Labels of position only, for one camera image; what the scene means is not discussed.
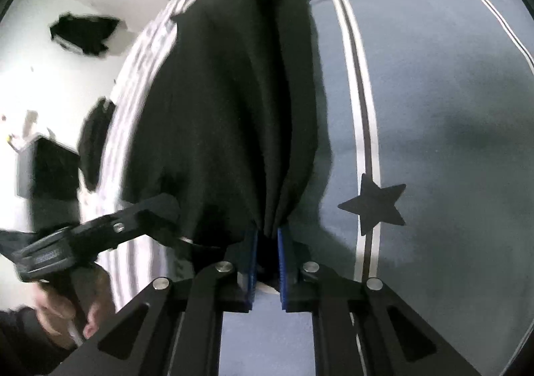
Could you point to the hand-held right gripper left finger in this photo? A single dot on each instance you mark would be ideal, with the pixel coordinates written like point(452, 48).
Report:
point(251, 271)

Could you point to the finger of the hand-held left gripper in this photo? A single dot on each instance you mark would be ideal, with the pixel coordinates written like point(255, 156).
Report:
point(142, 213)

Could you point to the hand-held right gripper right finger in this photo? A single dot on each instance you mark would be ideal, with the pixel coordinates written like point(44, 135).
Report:
point(283, 271)

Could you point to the black garment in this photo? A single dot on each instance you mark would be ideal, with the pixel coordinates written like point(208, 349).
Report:
point(217, 109)

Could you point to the person's left forearm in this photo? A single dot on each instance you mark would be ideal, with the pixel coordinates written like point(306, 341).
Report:
point(21, 342)

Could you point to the person's left hand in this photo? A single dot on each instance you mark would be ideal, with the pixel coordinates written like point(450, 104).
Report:
point(54, 309)

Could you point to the black jacket with white stripes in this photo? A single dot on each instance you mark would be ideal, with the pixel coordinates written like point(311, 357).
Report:
point(83, 31)

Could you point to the striped and blue bed sheet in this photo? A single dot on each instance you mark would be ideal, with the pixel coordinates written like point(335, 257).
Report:
point(438, 109)

